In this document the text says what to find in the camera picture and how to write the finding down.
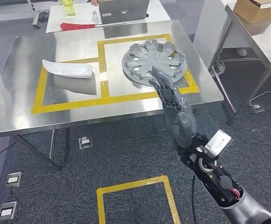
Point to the stainless steel table frame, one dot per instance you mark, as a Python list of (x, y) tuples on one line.
[(20, 102)]

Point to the red cloth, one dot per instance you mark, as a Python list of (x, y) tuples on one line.
[(76, 26)]

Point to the yellow table tape frame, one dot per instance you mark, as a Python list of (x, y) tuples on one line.
[(102, 61)]

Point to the round metal floor plate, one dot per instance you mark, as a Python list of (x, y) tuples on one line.
[(219, 68)]

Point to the metal floor socket box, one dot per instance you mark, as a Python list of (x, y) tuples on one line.
[(85, 143), (7, 211), (13, 180), (258, 108)]

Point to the light grey long bench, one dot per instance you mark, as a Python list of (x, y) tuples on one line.
[(9, 14)]

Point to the white desk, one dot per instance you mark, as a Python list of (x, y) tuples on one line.
[(207, 31), (84, 15)]

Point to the silver plastic wheel hubcap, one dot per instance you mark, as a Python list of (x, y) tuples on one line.
[(149, 55)]

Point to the yellow green water bottle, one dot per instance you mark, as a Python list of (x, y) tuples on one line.
[(68, 7)]

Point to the white curved plastic part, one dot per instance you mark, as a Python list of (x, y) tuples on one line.
[(67, 69)]

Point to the small glass jar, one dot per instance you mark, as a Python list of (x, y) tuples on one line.
[(95, 18)]

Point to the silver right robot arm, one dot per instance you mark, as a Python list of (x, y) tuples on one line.
[(243, 210)]

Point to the person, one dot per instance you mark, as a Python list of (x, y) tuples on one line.
[(95, 2)]

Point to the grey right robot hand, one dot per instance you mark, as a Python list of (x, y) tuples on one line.
[(182, 123)]

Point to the thin black rod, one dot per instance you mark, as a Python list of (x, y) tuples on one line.
[(110, 25)]

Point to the brown cardboard box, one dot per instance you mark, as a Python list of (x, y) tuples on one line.
[(254, 12)]

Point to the yellow floor tape square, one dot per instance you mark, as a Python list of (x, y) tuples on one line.
[(100, 207)]

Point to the grey laptop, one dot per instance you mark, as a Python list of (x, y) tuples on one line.
[(123, 10)]

